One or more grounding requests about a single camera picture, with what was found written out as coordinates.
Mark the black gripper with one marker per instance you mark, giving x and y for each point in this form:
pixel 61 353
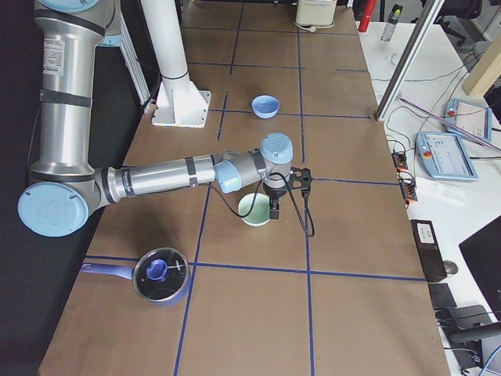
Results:
pixel 275 193

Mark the green bowl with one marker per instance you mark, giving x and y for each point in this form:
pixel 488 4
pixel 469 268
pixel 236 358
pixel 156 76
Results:
pixel 254 207

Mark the blue bowl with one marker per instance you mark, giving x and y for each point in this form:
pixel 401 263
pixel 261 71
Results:
pixel 265 106

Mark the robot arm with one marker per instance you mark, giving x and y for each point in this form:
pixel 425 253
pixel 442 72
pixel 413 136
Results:
pixel 77 173

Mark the blue saucepan with lid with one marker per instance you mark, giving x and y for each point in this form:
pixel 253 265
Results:
pixel 161 276

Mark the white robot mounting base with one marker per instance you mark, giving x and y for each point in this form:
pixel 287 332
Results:
pixel 179 103

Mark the black power adapter box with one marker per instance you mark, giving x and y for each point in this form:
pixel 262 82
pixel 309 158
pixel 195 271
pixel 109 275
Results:
pixel 428 250

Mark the near teach pendant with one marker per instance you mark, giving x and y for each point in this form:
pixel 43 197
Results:
pixel 444 156

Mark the teach pendant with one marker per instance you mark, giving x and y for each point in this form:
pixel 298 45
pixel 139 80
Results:
pixel 473 118
pixel 444 156

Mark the pink grabber stick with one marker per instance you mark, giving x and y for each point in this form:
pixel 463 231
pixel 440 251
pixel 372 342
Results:
pixel 462 132

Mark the silver toaster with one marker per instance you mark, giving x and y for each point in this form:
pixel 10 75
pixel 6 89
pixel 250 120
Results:
pixel 315 13

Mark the black monitor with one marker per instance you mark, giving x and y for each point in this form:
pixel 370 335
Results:
pixel 481 252

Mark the far teach pendant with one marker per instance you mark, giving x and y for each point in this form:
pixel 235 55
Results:
pixel 473 118

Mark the red bottle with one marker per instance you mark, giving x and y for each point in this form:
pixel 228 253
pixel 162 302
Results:
pixel 368 10

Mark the clear water bottle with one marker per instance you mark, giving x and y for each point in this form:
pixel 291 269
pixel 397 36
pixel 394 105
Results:
pixel 391 23

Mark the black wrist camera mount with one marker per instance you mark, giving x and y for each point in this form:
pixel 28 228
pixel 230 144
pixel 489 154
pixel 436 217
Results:
pixel 300 179

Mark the black cable connector block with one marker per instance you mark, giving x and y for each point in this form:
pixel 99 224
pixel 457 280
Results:
pixel 406 180

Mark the aluminium frame post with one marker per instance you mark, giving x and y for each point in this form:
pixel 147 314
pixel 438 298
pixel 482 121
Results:
pixel 416 39

